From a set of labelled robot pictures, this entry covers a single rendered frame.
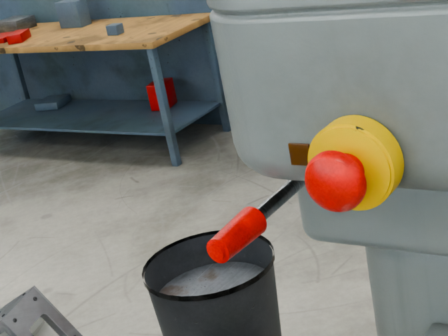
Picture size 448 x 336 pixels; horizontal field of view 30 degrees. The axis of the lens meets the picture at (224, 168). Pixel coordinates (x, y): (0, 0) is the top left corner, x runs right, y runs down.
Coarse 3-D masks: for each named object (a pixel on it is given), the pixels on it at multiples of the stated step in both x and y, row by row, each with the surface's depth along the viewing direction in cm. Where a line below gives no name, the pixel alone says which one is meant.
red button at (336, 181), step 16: (320, 160) 51; (336, 160) 50; (352, 160) 50; (320, 176) 51; (336, 176) 50; (352, 176) 50; (320, 192) 51; (336, 192) 51; (352, 192) 50; (336, 208) 51; (352, 208) 51
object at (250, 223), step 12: (288, 180) 67; (276, 192) 65; (288, 192) 66; (264, 204) 64; (276, 204) 64; (240, 216) 61; (252, 216) 61; (264, 216) 62; (228, 228) 60; (240, 228) 60; (252, 228) 61; (264, 228) 62; (216, 240) 59; (228, 240) 59; (240, 240) 60; (252, 240) 61; (216, 252) 59; (228, 252) 59
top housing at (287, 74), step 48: (240, 0) 55; (288, 0) 53; (336, 0) 51; (384, 0) 49; (432, 0) 48; (240, 48) 56; (288, 48) 54; (336, 48) 52; (384, 48) 50; (432, 48) 49; (240, 96) 58; (288, 96) 56; (336, 96) 54; (384, 96) 52; (432, 96) 50; (240, 144) 61; (432, 144) 51
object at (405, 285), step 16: (368, 256) 76; (384, 256) 73; (400, 256) 72; (416, 256) 71; (432, 256) 70; (384, 272) 74; (400, 272) 73; (416, 272) 72; (432, 272) 71; (384, 288) 75; (400, 288) 73; (416, 288) 72; (432, 288) 71; (384, 304) 76; (400, 304) 74; (416, 304) 73; (432, 304) 72; (384, 320) 77; (400, 320) 75; (416, 320) 74; (432, 320) 73
